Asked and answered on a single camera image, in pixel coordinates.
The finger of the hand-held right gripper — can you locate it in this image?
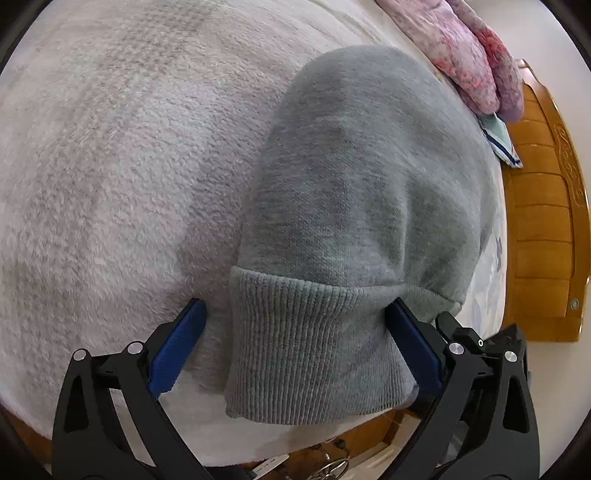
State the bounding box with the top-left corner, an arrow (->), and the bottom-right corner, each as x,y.
435,311 -> 528,368

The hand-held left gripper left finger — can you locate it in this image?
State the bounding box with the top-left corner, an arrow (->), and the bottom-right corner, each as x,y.
52,298 -> 208,480

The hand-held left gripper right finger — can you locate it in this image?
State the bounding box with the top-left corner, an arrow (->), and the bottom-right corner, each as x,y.
385,298 -> 541,480

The grey zip hoodie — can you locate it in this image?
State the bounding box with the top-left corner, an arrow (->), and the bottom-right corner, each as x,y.
224,46 -> 493,425

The wooden bed headboard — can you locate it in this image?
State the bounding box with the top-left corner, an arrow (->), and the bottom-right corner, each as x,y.
501,59 -> 591,343

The pale printed bed sheet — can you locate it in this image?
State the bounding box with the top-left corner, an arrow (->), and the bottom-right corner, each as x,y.
0,0 -> 509,468

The striped teal pillow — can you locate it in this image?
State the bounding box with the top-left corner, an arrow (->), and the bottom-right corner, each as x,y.
478,112 -> 525,168

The purple floral quilt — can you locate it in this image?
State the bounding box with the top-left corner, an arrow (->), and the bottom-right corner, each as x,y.
376,0 -> 525,124

